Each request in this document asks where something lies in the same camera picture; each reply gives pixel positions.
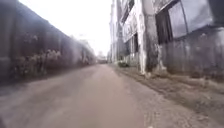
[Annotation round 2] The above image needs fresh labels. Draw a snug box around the brown dirt road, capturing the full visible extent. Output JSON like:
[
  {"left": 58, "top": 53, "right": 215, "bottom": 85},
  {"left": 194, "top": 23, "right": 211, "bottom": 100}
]
[{"left": 0, "top": 63, "right": 224, "bottom": 128}]

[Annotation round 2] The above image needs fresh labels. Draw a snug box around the dirt verge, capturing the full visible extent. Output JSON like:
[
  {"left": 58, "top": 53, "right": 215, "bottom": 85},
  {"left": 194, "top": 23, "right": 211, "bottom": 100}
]
[{"left": 111, "top": 63, "right": 224, "bottom": 125}]

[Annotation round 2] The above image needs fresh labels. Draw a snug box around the pale building with dark windows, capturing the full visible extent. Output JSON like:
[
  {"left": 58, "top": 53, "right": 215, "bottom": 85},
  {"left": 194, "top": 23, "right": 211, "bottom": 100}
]
[{"left": 108, "top": 0, "right": 224, "bottom": 81}]

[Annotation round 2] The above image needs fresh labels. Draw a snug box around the dark stained wall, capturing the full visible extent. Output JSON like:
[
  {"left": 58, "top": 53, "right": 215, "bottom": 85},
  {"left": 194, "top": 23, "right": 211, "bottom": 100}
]
[{"left": 0, "top": 0, "right": 98, "bottom": 85}]

